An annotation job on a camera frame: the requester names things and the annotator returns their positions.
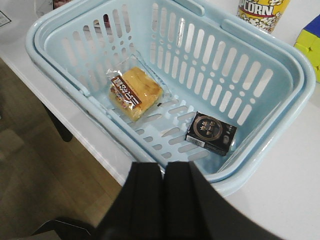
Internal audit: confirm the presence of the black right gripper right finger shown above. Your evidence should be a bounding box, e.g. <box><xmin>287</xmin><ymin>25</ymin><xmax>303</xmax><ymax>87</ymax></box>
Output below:
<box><xmin>164</xmin><ymin>161</ymin><xmax>279</xmax><ymax>240</ymax></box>

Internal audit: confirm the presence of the black tissue pack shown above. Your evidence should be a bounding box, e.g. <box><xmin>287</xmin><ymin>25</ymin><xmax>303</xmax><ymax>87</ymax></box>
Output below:
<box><xmin>185</xmin><ymin>112</ymin><xmax>237</xmax><ymax>157</ymax></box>

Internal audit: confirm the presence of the light blue plastic basket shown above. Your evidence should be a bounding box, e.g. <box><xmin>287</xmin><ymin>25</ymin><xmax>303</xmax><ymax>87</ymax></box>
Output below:
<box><xmin>25</xmin><ymin>0</ymin><xmax>315</xmax><ymax>196</ymax></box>

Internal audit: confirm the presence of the yellow blue puzzle cube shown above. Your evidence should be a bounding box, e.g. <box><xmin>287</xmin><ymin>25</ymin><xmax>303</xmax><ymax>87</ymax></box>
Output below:
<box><xmin>294</xmin><ymin>15</ymin><xmax>320</xmax><ymax>83</ymax></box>

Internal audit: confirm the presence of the yellow popcorn cup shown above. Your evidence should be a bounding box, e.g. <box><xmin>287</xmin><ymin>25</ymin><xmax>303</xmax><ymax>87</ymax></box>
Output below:
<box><xmin>237</xmin><ymin>0</ymin><xmax>290</xmax><ymax>34</ymax></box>

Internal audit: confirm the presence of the packaged yellow bread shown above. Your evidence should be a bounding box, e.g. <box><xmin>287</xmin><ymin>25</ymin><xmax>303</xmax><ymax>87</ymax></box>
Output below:
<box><xmin>105</xmin><ymin>54</ymin><xmax>172</xmax><ymax>122</ymax></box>

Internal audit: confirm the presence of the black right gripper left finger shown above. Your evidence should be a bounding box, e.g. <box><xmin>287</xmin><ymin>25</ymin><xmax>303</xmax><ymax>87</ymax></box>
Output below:
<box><xmin>93</xmin><ymin>162</ymin><xmax>163</xmax><ymax>240</ymax></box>

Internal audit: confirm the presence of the black and white box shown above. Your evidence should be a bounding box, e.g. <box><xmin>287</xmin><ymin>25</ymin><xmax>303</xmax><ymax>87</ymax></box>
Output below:
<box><xmin>0</xmin><ymin>10</ymin><xmax>12</xmax><ymax>27</ymax></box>

